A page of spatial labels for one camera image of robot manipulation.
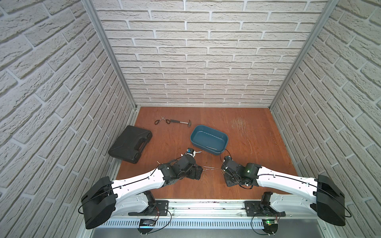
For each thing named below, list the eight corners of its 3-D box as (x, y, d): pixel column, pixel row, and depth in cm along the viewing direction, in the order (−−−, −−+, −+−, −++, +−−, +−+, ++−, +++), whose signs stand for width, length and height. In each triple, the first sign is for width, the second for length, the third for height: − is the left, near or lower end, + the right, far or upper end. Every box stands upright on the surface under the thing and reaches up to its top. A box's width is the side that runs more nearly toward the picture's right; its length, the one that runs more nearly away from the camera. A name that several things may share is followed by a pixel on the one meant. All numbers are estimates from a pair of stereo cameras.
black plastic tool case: (110, 156, 94) (106, 151, 89) (130, 129, 107) (127, 124, 103) (136, 165, 90) (133, 161, 85) (153, 136, 104) (151, 131, 99)
